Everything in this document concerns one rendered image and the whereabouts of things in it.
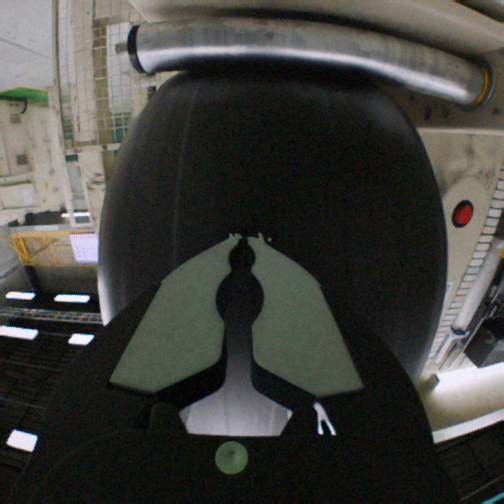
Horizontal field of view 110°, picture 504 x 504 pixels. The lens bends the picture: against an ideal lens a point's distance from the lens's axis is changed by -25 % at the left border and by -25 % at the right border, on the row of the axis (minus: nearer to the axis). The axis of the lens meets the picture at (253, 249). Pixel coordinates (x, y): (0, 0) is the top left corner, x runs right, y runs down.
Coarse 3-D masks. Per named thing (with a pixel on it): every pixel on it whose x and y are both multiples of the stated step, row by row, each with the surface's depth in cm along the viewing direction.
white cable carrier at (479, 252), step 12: (492, 204) 30; (492, 216) 31; (492, 228) 32; (480, 240) 33; (480, 252) 34; (480, 264) 35; (468, 276) 36; (468, 288) 37; (456, 300) 38; (456, 312) 40; (444, 324) 41; (432, 348) 44
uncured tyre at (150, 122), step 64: (192, 128) 14; (256, 128) 14; (320, 128) 15; (384, 128) 15; (128, 192) 14; (192, 192) 13; (256, 192) 13; (320, 192) 13; (384, 192) 14; (128, 256) 13; (192, 256) 13; (320, 256) 13; (384, 256) 13; (384, 320) 13
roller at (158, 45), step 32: (160, 32) 15; (192, 32) 15; (224, 32) 15; (256, 32) 15; (288, 32) 15; (320, 32) 15; (352, 32) 15; (160, 64) 17; (192, 64) 17; (224, 64) 17; (256, 64) 18; (288, 64) 17; (320, 64) 17; (352, 64) 17; (384, 64) 16; (416, 64) 16; (448, 64) 15; (448, 96) 18; (480, 96) 17
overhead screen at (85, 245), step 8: (88, 232) 355; (72, 240) 354; (80, 240) 355; (88, 240) 357; (96, 240) 358; (80, 248) 361; (88, 248) 363; (96, 248) 364; (80, 256) 368; (88, 256) 369; (96, 256) 370
